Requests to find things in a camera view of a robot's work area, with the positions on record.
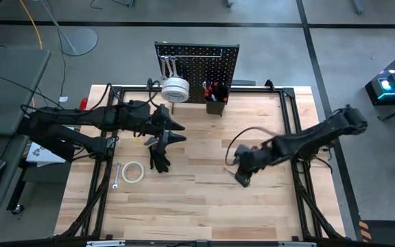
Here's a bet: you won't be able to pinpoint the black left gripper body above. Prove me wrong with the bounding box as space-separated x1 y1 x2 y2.
128 109 166 138

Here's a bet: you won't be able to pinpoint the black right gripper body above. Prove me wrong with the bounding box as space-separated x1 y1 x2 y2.
234 143 265 176

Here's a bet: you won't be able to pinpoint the chrome combination wrench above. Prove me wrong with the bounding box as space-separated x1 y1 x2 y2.
112 162 121 191
159 56 168 80
164 56 173 80
170 56 180 78

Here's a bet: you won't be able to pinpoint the black pegboard storage bin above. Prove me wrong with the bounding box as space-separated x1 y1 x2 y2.
204 81 230 116

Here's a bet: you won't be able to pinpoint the black perforated pegboard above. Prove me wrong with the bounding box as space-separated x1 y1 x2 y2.
154 40 240 104

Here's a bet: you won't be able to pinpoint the black diagonal support beam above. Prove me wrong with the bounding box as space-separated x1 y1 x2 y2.
18 125 77 163

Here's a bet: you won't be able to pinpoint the grey round-base floor stand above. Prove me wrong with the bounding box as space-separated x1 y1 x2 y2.
38 0 99 58

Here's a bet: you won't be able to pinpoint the white printed paper sheets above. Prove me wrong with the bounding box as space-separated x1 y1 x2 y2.
25 141 67 168

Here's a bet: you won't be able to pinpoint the large grey desk top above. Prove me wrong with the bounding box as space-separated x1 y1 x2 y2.
0 47 51 137

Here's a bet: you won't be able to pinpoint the black platform hazard stripes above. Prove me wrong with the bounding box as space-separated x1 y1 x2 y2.
357 219 395 247

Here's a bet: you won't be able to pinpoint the black computer case RGB lights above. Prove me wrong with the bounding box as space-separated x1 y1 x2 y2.
364 46 395 107

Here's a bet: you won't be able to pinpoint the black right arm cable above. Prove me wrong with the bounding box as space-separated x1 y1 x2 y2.
224 126 278 166

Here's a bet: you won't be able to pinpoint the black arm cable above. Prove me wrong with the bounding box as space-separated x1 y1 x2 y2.
21 78 163 116
224 126 278 166

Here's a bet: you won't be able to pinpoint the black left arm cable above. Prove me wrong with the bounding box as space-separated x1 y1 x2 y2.
21 78 163 116

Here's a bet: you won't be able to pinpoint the long wire pegboard tool rack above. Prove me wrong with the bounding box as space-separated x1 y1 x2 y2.
157 47 224 59

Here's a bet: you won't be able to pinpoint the silver aluminium rail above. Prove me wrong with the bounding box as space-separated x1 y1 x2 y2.
86 239 318 247

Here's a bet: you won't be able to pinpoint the thin black floor cable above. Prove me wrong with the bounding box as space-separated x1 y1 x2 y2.
0 72 64 110

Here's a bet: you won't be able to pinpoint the yellow cable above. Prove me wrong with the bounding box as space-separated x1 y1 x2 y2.
18 0 44 109

